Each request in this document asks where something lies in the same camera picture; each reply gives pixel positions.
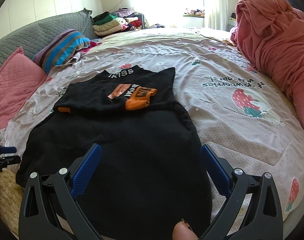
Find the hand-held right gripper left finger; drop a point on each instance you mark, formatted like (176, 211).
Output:
(88, 166)

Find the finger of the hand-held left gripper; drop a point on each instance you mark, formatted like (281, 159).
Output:
(8, 150)
(7, 160)

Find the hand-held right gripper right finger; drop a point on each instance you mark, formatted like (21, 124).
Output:
(214, 166)

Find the black sweater with orange cuffs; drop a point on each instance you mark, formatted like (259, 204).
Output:
(132, 160)

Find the pile of folded clothes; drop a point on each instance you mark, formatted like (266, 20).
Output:
(112, 22)

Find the person's right hand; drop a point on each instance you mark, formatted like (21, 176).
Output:
(183, 232)

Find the beige woven rug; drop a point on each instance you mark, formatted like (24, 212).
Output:
(7, 195)

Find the pink quilted pillow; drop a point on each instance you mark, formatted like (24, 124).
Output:
(14, 80)

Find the printed strawberry bed sheet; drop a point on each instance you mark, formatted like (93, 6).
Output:
(229, 62)

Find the striped pillow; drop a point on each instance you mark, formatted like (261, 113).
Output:
(62, 47)

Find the grey quilted pillow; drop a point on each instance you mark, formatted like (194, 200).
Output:
(29, 35)

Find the magenta cloth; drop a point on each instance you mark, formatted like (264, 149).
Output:
(95, 43)

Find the pink bundled blanket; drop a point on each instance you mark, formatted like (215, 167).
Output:
(274, 37)

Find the white side table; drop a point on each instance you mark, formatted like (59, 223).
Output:
(233, 22)

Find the clutter on window sill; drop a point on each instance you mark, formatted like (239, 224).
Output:
(194, 12)

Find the white curtain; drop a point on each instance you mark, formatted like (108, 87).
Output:
(215, 2)

